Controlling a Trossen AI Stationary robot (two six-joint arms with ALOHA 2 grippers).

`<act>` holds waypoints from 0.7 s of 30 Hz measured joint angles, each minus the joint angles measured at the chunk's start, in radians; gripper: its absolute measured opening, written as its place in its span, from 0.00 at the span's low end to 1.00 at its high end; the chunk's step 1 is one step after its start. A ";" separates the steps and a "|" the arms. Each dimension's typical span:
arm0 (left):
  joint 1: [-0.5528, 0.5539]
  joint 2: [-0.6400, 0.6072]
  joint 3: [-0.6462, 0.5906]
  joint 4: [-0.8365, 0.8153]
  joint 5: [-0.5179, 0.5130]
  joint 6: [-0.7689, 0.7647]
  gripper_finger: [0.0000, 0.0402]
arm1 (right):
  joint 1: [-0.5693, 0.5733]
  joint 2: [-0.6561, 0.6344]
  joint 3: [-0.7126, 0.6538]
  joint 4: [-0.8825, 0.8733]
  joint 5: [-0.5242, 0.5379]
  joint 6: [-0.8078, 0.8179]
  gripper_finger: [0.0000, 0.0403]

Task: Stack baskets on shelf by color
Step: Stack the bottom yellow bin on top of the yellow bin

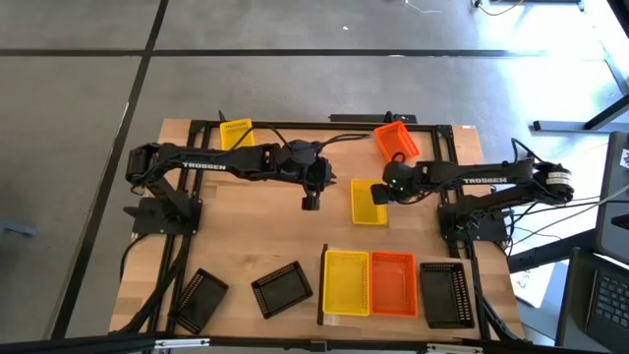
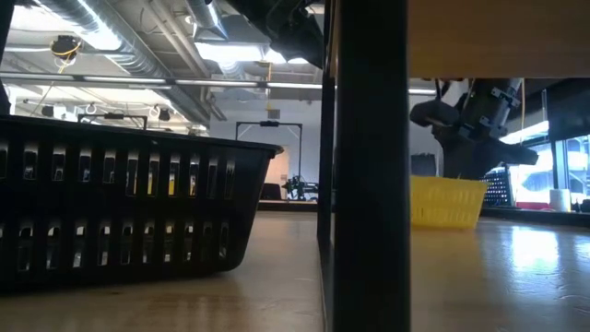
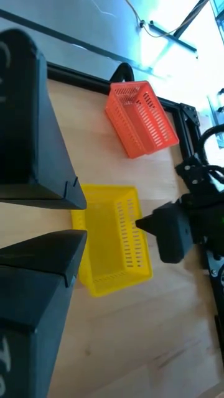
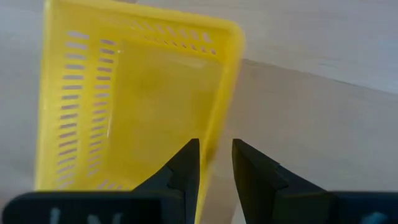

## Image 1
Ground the black power cable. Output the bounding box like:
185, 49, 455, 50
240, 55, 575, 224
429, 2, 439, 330
119, 233, 148, 284

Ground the black bar bracket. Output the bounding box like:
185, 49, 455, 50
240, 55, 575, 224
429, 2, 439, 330
327, 111, 419, 125

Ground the black plastic mesh basket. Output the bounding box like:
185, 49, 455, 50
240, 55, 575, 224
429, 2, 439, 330
250, 260, 315, 321
419, 262, 477, 330
168, 266, 230, 336

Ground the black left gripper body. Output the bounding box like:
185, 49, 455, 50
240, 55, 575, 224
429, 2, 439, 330
279, 140, 339, 198

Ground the black laptop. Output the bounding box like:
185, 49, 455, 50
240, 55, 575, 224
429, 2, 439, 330
583, 267, 629, 354

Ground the black stand leg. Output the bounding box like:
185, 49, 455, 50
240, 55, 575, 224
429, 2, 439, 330
532, 92, 629, 135
507, 229, 597, 274

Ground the white paper sheet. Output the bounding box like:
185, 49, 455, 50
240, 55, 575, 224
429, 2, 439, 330
509, 267, 543, 310

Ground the yellow plastic mesh basket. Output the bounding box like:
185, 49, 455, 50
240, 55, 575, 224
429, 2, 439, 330
218, 117, 257, 151
321, 249, 372, 318
350, 177, 390, 227

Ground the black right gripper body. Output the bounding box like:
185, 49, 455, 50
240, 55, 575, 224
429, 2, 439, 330
382, 160, 422, 204

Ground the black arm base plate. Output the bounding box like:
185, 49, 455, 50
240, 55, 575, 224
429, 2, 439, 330
122, 196, 203, 236
436, 202, 510, 243

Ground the orange plastic mesh basket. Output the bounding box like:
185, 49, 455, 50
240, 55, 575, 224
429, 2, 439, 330
372, 120, 423, 163
369, 250, 420, 319

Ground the grey floor object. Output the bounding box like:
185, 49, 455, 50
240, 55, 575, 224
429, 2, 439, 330
0, 218, 38, 238

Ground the black table-level camera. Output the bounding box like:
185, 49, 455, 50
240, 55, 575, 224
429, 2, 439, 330
294, 338, 329, 353

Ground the white cable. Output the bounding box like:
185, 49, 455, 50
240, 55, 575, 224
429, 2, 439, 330
510, 182, 629, 220

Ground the silver aluminium bracket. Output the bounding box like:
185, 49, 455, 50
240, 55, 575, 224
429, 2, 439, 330
153, 337, 211, 350
426, 342, 486, 354

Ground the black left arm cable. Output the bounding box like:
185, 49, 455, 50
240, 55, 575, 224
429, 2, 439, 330
228, 122, 372, 158

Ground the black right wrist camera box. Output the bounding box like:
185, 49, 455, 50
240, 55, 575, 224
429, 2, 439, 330
370, 182, 393, 207

